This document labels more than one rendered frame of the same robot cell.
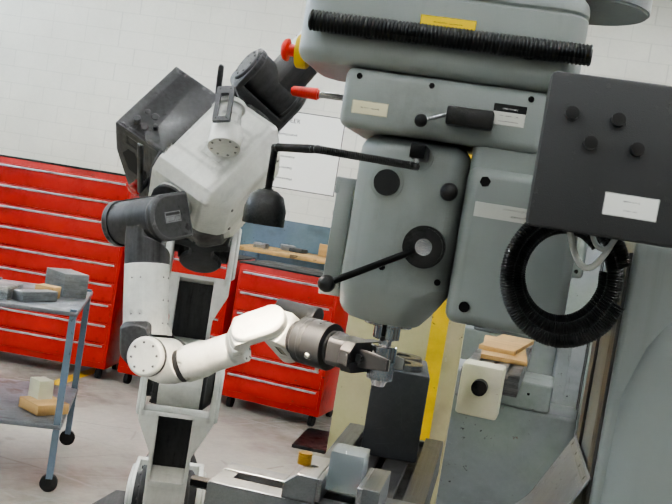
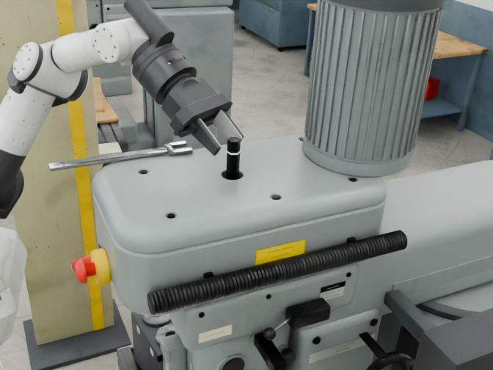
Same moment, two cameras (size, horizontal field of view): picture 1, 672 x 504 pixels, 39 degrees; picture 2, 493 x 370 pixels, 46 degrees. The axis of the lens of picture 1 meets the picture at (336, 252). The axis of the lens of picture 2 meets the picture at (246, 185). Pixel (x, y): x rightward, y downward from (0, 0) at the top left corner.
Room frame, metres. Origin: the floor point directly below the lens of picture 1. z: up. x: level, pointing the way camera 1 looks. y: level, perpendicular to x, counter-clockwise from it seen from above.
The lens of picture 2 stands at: (0.98, 0.37, 2.35)
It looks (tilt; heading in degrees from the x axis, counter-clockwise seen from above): 29 degrees down; 324
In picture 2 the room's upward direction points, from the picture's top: 3 degrees clockwise
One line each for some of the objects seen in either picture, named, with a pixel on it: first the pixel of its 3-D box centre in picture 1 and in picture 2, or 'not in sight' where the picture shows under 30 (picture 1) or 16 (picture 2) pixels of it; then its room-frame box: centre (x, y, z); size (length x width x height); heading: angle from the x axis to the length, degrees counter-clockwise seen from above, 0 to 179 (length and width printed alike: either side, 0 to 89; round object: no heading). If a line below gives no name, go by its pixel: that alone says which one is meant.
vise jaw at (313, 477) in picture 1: (310, 477); not in sight; (1.46, -0.02, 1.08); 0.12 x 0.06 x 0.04; 169
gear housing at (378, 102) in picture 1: (446, 117); (249, 269); (1.67, -0.15, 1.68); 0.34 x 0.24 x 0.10; 80
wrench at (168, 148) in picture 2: not in sight; (122, 156); (1.82, 0.02, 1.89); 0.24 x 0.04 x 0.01; 80
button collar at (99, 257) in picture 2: (303, 51); (100, 266); (1.72, 0.11, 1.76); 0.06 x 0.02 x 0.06; 170
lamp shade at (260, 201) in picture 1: (265, 206); not in sight; (1.62, 0.13, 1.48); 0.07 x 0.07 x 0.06
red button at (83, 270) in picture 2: (290, 50); (86, 270); (1.72, 0.14, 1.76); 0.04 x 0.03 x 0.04; 170
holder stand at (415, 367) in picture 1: (395, 402); (164, 349); (2.10, -0.18, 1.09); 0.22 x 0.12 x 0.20; 177
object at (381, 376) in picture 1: (381, 364); not in sight; (1.68, -0.11, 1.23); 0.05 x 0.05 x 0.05
